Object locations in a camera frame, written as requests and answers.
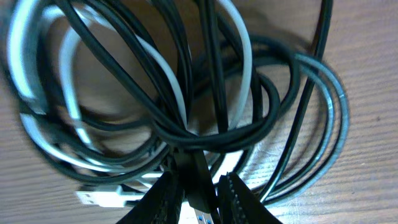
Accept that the black USB cable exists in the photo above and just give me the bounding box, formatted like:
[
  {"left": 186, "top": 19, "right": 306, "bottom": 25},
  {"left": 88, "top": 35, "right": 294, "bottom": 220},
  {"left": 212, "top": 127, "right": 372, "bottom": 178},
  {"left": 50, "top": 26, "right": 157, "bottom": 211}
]
[{"left": 18, "top": 0, "right": 351, "bottom": 224}]

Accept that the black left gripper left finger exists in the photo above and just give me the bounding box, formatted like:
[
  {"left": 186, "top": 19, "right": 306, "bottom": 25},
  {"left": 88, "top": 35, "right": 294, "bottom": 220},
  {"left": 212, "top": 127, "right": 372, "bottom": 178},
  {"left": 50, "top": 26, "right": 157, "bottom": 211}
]
[{"left": 117, "top": 172, "right": 184, "bottom": 224}]

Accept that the white USB cable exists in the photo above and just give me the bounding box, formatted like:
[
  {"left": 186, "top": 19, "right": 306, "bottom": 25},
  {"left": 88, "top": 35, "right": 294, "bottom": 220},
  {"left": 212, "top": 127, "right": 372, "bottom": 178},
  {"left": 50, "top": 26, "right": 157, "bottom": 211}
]
[{"left": 6, "top": 0, "right": 253, "bottom": 208}]

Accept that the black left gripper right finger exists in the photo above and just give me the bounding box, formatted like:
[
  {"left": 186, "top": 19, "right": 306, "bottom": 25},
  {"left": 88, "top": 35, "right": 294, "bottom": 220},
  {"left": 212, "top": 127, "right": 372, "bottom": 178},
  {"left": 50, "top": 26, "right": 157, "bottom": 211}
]
[{"left": 217, "top": 172, "right": 282, "bottom": 224}]

